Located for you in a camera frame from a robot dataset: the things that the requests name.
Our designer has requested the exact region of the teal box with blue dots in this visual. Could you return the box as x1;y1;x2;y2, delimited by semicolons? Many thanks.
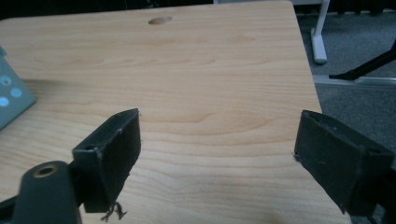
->
0;46;36;131

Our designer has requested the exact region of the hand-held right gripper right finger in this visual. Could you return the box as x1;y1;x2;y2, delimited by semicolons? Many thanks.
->
293;109;395;217

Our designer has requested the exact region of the grey metal floor rail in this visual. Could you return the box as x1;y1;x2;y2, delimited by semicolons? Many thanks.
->
313;74;396;91

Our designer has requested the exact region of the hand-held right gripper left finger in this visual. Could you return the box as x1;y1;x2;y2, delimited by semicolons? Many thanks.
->
71;107;142;214

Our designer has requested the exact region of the white table leg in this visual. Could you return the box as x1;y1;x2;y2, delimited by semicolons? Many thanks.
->
310;0;331;65

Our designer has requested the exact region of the black stand leg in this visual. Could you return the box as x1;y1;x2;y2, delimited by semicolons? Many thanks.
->
329;38;396;81

